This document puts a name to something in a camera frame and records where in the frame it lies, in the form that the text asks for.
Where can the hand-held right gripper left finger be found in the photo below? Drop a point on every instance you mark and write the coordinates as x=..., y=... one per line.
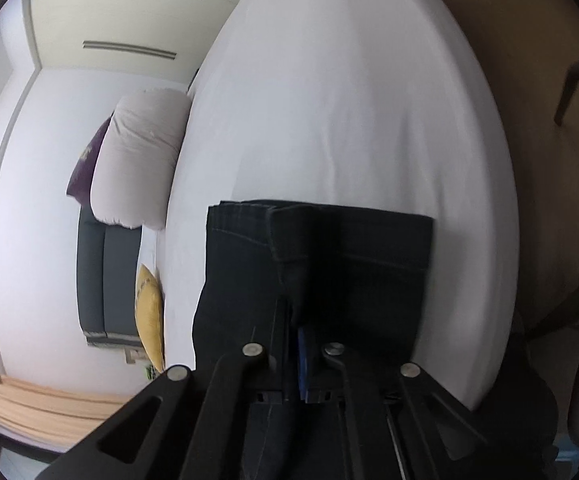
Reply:
x=280, y=350

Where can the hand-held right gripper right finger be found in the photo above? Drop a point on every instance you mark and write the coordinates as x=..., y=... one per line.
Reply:
x=303, y=360

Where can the black denim pants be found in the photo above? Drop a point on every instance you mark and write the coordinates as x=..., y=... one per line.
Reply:
x=369, y=270

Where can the yellow pillow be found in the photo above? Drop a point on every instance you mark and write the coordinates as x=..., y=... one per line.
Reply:
x=149, y=310

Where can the grey headboard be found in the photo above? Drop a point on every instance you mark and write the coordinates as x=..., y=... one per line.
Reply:
x=114, y=285

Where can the folded beige duvet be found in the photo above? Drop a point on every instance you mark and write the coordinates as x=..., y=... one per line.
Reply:
x=139, y=160

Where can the beige curtain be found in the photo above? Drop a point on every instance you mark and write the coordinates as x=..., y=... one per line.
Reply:
x=44, y=405

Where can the white bed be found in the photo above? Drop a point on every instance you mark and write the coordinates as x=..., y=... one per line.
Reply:
x=329, y=110

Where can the purple pillow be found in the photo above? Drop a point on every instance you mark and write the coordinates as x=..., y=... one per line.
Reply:
x=84, y=175

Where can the cream wardrobe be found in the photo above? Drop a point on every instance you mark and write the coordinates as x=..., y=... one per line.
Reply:
x=119, y=15

